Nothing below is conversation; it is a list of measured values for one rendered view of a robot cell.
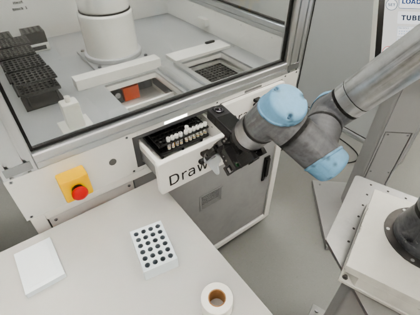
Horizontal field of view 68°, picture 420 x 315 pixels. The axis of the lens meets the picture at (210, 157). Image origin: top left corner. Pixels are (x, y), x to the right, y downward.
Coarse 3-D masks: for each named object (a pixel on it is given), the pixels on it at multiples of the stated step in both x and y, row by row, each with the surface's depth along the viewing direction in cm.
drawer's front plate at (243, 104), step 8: (264, 88) 109; (240, 96) 105; (248, 96) 105; (256, 96) 108; (224, 104) 101; (232, 104) 103; (240, 104) 105; (248, 104) 108; (232, 112) 105; (240, 112) 107
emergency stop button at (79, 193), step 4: (76, 188) 77; (80, 188) 77; (84, 188) 78; (72, 192) 77; (76, 192) 77; (80, 192) 78; (84, 192) 78; (88, 192) 80; (72, 196) 77; (76, 196) 78; (80, 196) 78; (84, 196) 79
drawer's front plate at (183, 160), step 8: (216, 136) 88; (200, 144) 85; (208, 144) 86; (184, 152) 83; (192, 152) 84; (160, 160) 80; (168, 160) 80; (176, 160) 82; (184, 160) 84; (192, 160) 86; (160, 168) 80; (168, 168) 81; (176, 168) 83; (184, 168) 85; (200, 168) 90; (208, 168) 92; (160, 176) 81; (168, 176) 83; (176, 176) 85; (184, 176) 87; (192, 176) 90; (160, 184) 83; (168, 184) 85; (176, 184) 87
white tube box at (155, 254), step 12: (144, 228) 80; (156, 228) 80; (132, 240) 77; (144, 240) 77; (156, 240) 78; (168, 240) 77; (144, 252) 76; (156, 252) 75; (168, 252) 75; (144, 264) 72; (156, 264) 72; (168, 264) 73; (144, 276) 72
